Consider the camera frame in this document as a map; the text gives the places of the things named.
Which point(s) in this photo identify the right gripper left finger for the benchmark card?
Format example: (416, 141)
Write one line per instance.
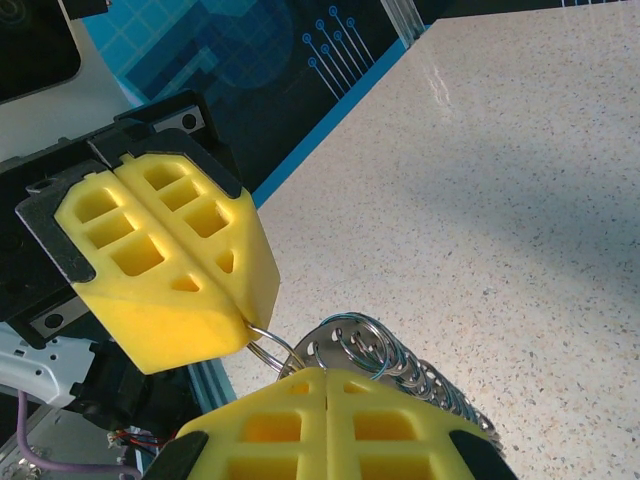
(280, 400)

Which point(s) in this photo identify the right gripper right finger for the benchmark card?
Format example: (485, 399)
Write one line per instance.
(400, 415)

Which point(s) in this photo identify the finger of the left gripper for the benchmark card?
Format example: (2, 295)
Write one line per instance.
(240, 240)
(165, 320)

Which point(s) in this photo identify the silver split keyring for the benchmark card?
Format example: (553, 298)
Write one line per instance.
(274, 336)

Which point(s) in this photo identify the silver key holder with rings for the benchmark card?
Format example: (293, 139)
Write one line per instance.
(325, 345)

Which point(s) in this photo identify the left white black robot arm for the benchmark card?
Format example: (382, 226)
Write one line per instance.
(30, 370)

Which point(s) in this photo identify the blue table edge strip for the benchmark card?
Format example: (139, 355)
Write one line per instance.
(340, 120)

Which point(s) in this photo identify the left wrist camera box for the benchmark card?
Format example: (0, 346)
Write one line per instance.
(35, 50)

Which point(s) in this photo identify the aluminium frame post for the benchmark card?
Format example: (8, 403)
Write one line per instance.
(405, 17)

